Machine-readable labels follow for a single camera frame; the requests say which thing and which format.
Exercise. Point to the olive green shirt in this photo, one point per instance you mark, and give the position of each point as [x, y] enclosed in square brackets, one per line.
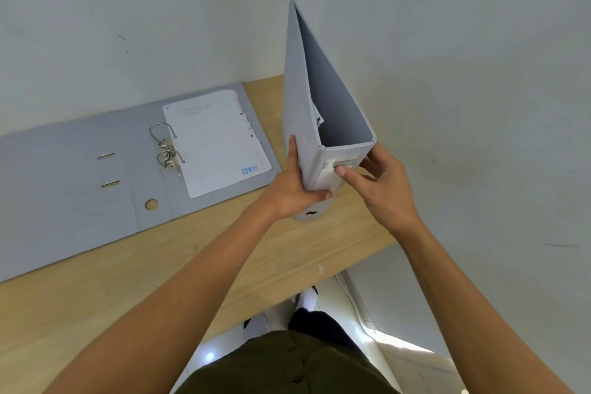
[286, 370]

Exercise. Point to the person's right hand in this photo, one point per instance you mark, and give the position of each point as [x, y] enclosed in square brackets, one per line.
[390, 197]

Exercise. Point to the white punched sheet, blue stamp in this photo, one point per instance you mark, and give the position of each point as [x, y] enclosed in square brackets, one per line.
[212, 144]

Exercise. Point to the white sheet with black mark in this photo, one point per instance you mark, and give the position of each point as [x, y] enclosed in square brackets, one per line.
[318, 115]

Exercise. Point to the black trousers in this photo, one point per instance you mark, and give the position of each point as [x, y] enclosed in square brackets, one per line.
[323, 326]

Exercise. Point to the open grey lever arch binder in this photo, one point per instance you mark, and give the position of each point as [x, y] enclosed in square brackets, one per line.
[69, 204]

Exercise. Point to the person's left forearm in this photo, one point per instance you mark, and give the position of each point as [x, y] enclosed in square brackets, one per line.
[175, 306]

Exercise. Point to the person's right forearm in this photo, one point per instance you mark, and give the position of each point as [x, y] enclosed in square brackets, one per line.
[471, 310]

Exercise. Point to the person's left thumb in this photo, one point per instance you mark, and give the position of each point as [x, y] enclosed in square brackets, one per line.
[319, 195]

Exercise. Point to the person's right thumb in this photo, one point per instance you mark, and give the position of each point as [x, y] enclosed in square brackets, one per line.
[353, 177]

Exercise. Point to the person's left hand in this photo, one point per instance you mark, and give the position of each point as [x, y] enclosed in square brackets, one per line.
[284, 197]

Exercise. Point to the grey lever arch binder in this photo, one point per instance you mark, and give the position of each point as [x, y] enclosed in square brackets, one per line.
[69, 204]
[299, 103]

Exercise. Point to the white sock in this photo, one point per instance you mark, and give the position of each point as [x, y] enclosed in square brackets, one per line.
[308, 300]

